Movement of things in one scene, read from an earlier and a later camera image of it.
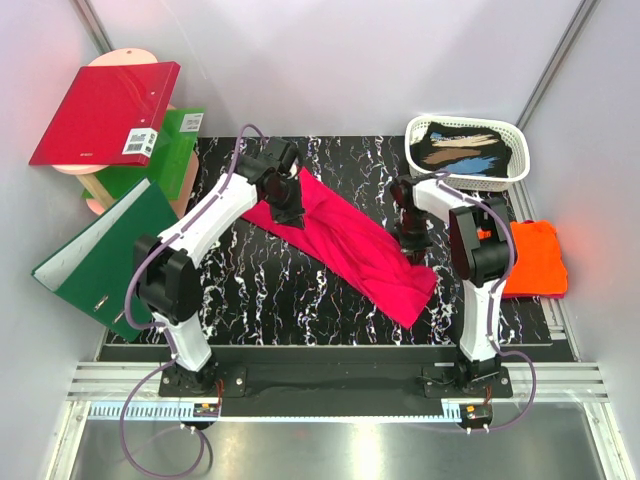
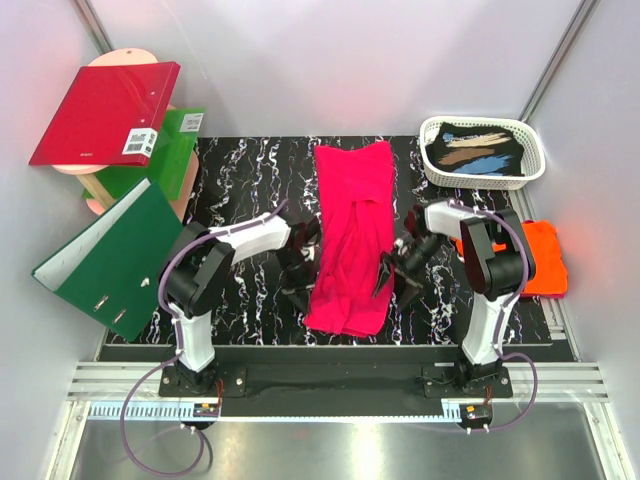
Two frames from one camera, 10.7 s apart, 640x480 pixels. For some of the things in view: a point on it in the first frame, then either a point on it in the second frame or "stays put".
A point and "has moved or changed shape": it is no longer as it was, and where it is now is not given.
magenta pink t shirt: [363, 256] has moved or changed shape
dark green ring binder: [91, 270] stays put
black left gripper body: [286, 205] → [299, 270]
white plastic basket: [513, 134] has moved or changed shape
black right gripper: [415, 250] → [412, 289]
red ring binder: [109, 116] stays put
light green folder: [170, 160] stays put
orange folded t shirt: [539, 271] stays put
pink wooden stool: [100, 198] stays put
